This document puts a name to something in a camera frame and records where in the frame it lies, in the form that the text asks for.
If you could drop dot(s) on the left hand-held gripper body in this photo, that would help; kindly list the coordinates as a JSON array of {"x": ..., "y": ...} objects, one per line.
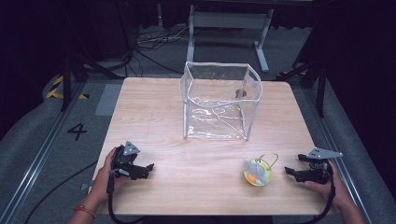
[{"x": 123, "y": 160}]

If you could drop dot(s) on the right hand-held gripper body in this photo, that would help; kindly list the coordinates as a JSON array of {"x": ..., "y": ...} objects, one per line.
[{"x": 318, "y": 172}]

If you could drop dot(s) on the person's right hand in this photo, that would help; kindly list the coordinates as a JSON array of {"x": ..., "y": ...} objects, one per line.
[{"x": 334, "y": 186}]

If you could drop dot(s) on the person's left hand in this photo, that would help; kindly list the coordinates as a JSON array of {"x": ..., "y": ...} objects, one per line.
[{"x": 102, "y": 180}]

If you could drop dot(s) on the yellow ball toy with loop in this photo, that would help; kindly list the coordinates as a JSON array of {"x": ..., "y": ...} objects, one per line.
[{"x": 257, "y": 174}]

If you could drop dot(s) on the black tripod stand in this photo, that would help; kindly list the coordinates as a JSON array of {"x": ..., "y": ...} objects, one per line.
[
  {"x": 311, "y": 73},
  {"x": 70, "y": 77}
]

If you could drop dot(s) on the yellow black hazard tape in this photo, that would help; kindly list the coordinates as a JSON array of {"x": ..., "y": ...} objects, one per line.
[{"x": 57, "y": 90}]

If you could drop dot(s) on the clear plastic storage bag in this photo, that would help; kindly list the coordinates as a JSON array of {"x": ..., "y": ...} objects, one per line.
[{"x": 218, "y": 102}]

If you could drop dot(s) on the metal floor rail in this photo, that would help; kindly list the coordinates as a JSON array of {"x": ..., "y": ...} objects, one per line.
[
  {"x": 37, "y": 158},
  {"x": 330, "y": 137}
]

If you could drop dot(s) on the grey metal table frame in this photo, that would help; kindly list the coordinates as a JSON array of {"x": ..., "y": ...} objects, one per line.
[{"x": 229, "y": 20}]

